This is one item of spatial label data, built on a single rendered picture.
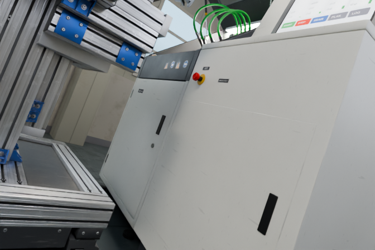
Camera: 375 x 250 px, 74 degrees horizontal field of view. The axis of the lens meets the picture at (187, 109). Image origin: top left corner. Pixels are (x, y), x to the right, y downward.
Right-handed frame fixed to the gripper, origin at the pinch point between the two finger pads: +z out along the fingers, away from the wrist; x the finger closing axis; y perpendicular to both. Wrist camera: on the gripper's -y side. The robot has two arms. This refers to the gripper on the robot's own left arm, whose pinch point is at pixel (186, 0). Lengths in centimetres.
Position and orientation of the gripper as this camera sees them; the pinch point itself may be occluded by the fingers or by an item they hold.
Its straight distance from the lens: 168.4
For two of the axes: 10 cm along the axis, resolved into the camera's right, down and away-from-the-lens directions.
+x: 4.1, -1.5, -9.0
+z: 4.1, 9.1, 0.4
